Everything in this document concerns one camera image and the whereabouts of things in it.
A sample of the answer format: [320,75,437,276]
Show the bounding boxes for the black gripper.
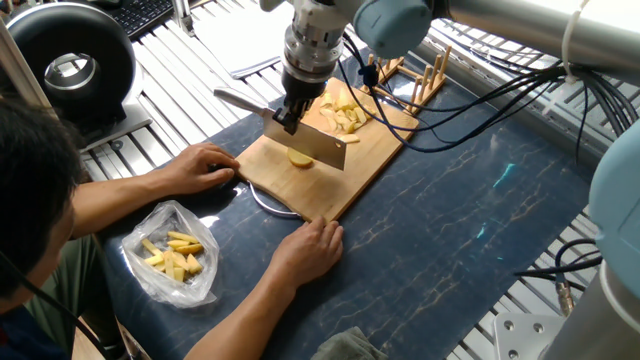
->
[268,48,339,135]

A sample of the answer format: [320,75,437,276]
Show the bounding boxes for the steel cleaver knife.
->
[213,88,348,172]

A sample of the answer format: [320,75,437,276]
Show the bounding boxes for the bamboo cutting board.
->
[237,82,419,223]

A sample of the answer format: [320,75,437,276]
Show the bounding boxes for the person's left forearm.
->
[65,168,179,241]

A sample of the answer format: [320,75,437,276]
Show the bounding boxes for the person's right forearm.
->
[185,280,289,360]

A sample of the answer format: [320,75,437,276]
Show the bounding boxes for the person's left hand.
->
[160,144,242,195]

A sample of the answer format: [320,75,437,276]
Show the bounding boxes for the person's right hand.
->
[262,218,346,291]

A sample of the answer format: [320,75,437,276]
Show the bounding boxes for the white sheet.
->
[193,0,293,81]

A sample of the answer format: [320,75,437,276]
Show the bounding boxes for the wooden knife rack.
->
[368,40,451,111]

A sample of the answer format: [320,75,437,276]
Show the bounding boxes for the black keyboard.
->
[95,0,179,43]

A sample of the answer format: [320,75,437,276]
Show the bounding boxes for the plastic bag of potato sticks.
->
[120,200,219,307]

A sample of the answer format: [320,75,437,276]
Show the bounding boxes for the dark blue marble mat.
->
[95,60,611,360]

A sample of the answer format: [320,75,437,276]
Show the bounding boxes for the grey-green cloth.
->
[308,325,389,360]

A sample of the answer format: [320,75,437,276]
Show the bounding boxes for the wooden pole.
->
[0,20,93,193]

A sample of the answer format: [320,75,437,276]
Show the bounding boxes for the olive trousers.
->
[0,235,136,360]

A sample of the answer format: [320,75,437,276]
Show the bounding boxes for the metal mounting plate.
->
[490,310,573,360]

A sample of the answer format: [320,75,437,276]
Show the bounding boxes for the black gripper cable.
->
[338,35,631,153]

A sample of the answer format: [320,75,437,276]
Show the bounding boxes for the black round ring lamp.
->
[0,3,151,151]

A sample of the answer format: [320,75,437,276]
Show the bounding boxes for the black cable with plug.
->
[515,240,606,296]

